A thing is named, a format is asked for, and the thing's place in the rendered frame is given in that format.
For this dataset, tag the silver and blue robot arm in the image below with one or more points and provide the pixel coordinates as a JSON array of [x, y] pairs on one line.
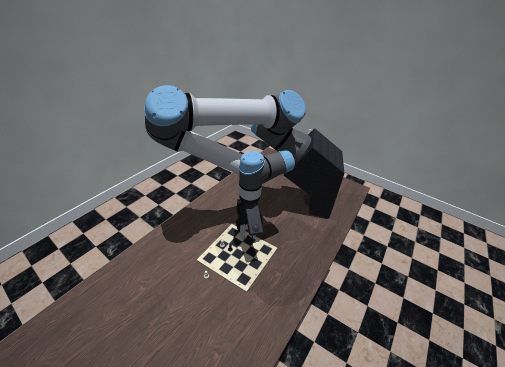
[[171, 115]]

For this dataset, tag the black and cream chessboard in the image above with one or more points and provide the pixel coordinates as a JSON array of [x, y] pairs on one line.
[[244, 263]]

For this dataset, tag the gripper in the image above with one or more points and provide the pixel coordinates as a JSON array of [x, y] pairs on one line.
[[241, 222]]

